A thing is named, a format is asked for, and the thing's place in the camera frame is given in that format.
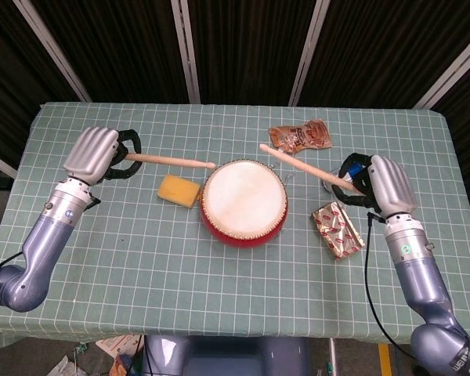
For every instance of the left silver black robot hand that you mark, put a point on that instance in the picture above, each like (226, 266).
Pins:
(90, 152)

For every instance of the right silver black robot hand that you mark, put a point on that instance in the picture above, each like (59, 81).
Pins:
(391, 188)

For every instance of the wooden drumstick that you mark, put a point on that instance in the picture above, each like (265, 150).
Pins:
(168, 160)
(305, 166)

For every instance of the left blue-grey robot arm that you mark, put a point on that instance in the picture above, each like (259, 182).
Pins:
(43, 243)

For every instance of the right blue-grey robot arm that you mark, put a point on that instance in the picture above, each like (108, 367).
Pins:
(423, 282)

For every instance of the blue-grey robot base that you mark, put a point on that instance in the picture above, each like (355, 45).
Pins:
(227, 356)

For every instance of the red drum with white skin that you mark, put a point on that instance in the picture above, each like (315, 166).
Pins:
(243, 203)

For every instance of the blue and white drink can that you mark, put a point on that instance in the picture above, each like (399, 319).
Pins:
(353, 171)

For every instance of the gold foil wrapped packet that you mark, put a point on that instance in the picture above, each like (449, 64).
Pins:
(335, 231)

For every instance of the yellow sponge block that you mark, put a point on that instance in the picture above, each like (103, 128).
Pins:
(178, 191)

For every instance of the brown sauce pouch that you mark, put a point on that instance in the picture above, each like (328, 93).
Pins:
(301, 135)

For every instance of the green checked tablecloth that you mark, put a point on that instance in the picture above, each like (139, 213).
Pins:
(141, 274)

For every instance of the white table leg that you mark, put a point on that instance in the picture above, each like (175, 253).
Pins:
(333, 358)

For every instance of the white printed paper sheet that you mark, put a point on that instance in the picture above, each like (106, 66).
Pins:
(117, 344)

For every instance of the crumpled white paper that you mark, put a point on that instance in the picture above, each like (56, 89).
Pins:
(62, 366)

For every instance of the white partition post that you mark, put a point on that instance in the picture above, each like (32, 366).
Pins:
(450, 72)
(51, 51)
(0, 162)
(308, 51)
(186, 51)

